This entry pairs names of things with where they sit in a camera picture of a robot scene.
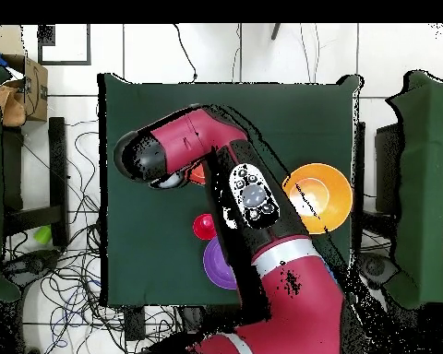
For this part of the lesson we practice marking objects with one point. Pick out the orange bowl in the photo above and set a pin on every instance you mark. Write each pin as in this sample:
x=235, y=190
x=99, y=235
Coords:
x=198, y=176

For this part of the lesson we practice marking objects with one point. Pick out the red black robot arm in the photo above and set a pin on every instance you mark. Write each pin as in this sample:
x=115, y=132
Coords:
x=302, y=313

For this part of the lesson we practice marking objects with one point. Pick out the red cup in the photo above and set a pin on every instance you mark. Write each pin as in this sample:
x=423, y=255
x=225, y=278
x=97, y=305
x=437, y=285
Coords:
x=203, y=226

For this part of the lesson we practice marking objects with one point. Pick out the purple bowl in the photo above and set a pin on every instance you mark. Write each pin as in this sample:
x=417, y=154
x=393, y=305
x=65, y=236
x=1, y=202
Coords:
x=216, y=269

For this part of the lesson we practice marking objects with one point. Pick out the dark green tablecloth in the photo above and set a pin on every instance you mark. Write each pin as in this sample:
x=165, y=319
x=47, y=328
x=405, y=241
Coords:
x=151, y=239

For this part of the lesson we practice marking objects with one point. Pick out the large yellow bowl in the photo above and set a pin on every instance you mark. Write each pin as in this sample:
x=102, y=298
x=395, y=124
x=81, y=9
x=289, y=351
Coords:
x=336, y=199

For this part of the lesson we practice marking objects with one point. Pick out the black box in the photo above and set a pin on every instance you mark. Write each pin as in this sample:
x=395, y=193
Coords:
x=387, y=166

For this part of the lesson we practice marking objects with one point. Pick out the dark grey caster foot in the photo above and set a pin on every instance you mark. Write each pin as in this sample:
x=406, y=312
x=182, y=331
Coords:
x=33, y=262
x=375, y=267

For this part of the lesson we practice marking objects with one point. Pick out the dark grey rod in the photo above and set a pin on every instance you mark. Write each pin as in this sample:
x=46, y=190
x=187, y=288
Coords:
x=275, y=31

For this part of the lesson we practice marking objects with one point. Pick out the light green plastic cup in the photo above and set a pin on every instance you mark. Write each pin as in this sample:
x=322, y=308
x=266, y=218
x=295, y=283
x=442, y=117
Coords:
x=42, y=235

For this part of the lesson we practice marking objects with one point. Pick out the cardboard box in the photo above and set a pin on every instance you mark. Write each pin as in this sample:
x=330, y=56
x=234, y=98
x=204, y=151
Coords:
x=37, y=92

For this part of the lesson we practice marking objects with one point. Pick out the brown paper bag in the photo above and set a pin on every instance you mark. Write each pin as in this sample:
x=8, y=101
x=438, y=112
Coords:
x=11, y=110

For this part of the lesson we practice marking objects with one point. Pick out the black metal frame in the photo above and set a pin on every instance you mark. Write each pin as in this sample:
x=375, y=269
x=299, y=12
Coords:
x=57, y=166

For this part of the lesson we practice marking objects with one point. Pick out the grey square frame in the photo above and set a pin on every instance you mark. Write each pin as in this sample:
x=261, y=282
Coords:
x=46, y=37

